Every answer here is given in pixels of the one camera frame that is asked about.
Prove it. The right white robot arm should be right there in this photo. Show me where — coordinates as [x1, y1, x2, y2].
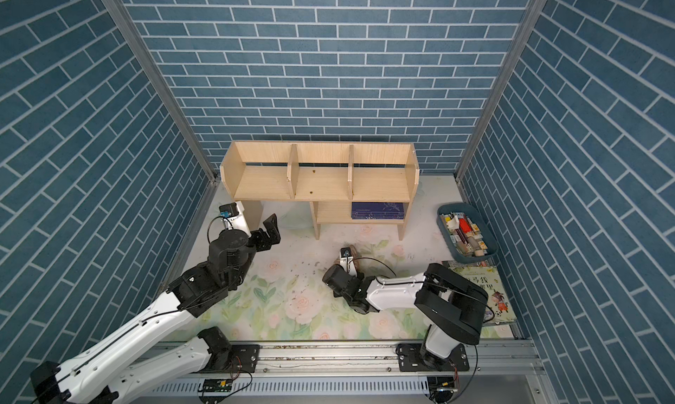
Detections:
[323, 256, 490, 372]

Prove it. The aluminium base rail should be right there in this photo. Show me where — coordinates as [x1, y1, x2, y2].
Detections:
[142, 340, 555, 403]

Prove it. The illustrated children's book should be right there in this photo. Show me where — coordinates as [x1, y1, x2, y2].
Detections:
[442, 261, 517, 326]

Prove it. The teal storage basket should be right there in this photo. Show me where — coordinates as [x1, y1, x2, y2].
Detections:
[437, 202, 499, 265]

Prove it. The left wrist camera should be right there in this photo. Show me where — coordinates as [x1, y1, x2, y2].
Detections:
[219, 201, 251, 236]

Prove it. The red box in basket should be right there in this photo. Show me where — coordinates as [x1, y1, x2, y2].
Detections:
[459, 218, 474, 235]

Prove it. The light wooden bookshelf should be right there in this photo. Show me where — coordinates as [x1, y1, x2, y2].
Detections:
[220, 141, 420, 237]

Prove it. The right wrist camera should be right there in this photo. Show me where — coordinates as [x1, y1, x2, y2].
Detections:
[339, 247, 357, 276]

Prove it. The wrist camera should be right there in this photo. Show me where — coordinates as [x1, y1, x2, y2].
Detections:
[219, 201, 251, 236]
[339, 247, 357, 276]

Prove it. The floral table mat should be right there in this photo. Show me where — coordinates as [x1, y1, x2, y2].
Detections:
[168, 195, 452, 342]

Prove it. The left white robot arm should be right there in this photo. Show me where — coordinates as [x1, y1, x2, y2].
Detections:
[31, 214, 281, 403]

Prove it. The dark blue book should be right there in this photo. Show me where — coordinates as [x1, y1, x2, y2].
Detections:
[351, 202, 405, 220]

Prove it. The green circuit board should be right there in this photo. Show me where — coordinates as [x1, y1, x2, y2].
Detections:
[198, 379, 233, 395]

